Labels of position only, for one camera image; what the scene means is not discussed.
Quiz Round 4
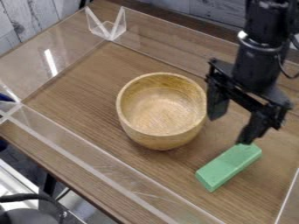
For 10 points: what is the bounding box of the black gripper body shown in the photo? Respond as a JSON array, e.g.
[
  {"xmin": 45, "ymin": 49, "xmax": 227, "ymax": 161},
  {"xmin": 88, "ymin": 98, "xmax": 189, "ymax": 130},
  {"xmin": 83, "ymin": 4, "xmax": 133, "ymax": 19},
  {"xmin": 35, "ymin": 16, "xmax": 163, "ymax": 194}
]
[{"xmin": 205, "ymin": 40, "xmax": 292, "ymax": 130}]

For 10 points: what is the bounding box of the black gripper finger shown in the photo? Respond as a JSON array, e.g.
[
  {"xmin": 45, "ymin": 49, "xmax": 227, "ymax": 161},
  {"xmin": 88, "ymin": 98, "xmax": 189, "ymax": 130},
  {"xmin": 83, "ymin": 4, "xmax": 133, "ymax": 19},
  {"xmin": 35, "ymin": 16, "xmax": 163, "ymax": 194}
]
[
  {"xmin": 236, "ymin": 111, "xmax": 271, "ymax": 145},
  {"xmin": 207, "ymin": 80, "xmax": 230, "ymax": 121}
]

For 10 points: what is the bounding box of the green rectangular block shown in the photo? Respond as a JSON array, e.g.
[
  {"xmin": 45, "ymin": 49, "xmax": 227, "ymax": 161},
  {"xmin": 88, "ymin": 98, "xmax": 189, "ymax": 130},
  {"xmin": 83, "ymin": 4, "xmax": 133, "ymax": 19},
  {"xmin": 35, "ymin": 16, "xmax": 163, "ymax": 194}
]
[{"xmin": 195, "ymin": 144, "xmax": 262, "ymax": 193}]

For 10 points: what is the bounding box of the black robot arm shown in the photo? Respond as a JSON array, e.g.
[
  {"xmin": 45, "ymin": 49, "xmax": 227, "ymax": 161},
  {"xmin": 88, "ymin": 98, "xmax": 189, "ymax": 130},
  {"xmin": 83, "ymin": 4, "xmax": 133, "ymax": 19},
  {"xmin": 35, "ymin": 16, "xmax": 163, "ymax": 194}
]
[{"xmin": 205, "ymin": 0, "xmax": 299, "ymax": 144}]

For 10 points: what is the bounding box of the brown wooden bowl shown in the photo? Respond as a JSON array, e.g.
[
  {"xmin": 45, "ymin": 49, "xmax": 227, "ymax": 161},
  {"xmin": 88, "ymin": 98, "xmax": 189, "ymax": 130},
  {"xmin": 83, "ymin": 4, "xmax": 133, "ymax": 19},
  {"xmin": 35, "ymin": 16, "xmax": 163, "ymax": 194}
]
[{"xmin": 116, "ymin": 72, "xmax": 207, "ymax": 151}]

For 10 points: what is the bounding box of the black table leg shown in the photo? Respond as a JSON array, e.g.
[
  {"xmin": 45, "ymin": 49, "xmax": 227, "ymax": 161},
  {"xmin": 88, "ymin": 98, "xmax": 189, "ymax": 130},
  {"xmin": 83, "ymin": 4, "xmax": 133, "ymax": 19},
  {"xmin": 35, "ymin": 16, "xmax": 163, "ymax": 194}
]
[{"xmin": 43, "ymin": 174, "xmax": 57, "ymax": 197}]

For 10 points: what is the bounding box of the clear acrylic enclosure wall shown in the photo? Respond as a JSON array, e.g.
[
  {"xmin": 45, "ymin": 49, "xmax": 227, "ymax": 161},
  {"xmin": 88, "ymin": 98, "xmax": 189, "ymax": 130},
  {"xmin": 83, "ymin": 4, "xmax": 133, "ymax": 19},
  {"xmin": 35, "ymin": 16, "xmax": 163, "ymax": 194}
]
[{"xmin": 0, "ymin": 0, "xmax": 299, "ymax": 224}]

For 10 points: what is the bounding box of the clear acrylic corner bracket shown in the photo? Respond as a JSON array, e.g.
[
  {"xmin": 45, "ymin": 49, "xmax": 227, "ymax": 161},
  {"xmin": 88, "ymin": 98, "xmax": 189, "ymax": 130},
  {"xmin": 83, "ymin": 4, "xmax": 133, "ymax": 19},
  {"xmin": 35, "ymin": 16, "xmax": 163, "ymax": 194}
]
[{"xmin": 84, "ymin": 7, "xmax": 127, "ymax": 41}]

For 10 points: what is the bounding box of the black cable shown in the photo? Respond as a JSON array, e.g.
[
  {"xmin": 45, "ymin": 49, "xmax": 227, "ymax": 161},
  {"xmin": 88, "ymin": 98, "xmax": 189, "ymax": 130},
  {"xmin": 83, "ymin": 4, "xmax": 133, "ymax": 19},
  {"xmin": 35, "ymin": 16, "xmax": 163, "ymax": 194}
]
[{"xmin": 0, "ymin": 192, "xmax": 65, "ymax": 224}]

